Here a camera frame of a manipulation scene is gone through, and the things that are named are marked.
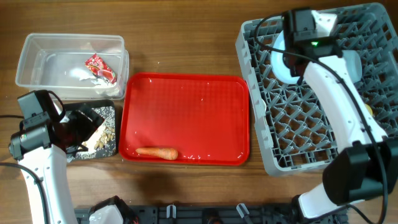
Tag white napkin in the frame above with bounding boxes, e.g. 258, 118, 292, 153
70, 68, 117, 91

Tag red snack wrapper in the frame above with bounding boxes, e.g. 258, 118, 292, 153
85, 54, 117, 84

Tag orange carrot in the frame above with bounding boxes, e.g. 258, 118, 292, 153
136, 147, 178, 161

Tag light blue plate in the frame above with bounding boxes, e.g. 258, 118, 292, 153
271, 31, 299, 84

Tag light blue bowl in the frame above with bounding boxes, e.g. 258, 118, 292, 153
342, 50, 363, 83

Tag yellow plastic cup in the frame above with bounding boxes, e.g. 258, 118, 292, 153
365, 104, 373, 116

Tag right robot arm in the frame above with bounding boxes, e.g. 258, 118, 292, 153
271, 8, 397, 220

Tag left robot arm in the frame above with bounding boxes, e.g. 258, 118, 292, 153
9, 90, 104, 223

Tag grey dishwasher rack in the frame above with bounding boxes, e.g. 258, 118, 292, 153
235, 3, 397, 176

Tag spilled rice and peanuts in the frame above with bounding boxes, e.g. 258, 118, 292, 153
75, 106, 116, 160

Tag black plastic tray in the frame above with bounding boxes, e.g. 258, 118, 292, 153
65, 100, 117, 162

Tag clear plastic bin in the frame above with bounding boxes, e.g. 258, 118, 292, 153
15, 33, 129, 100

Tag red serving tray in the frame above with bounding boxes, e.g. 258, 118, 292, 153
118, 72, 250, 166

